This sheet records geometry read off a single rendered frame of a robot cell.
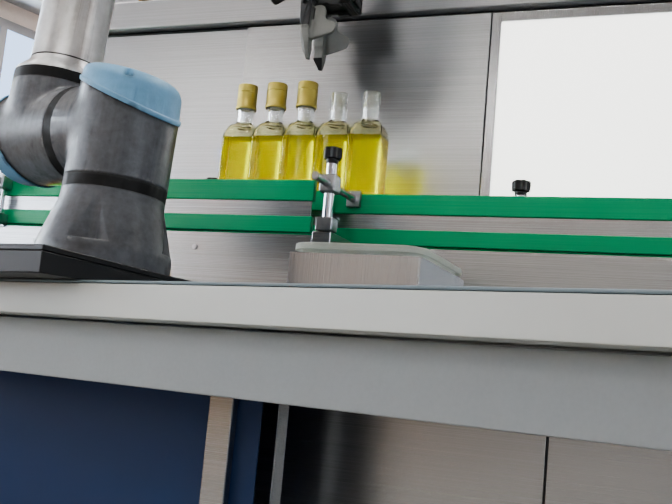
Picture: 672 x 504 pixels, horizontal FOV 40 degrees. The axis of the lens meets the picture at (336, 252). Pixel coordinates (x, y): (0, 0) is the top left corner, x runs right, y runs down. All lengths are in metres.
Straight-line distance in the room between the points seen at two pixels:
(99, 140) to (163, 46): 0.92
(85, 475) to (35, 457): 0.10
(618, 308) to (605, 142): 0.97
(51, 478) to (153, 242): 0.64
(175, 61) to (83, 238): 0.96
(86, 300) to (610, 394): 0.50
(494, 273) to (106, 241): 0.60
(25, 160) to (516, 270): 0.68
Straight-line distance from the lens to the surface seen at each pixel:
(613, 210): 1.36
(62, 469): 1.55
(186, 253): 1.42
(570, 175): 1.55
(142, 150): 1.03
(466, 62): 1.63
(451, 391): 0.69
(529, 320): 0.62
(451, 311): 0.64
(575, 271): 1.33
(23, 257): 0.92
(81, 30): 1.19
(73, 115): 1.07
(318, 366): 0.76
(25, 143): 1.14
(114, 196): 1.01
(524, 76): 1.61
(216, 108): 1.82
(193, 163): 1.81
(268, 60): 1.77
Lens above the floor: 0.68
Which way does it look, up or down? 8 degrees up
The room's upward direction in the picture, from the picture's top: 5 degrees clockwise
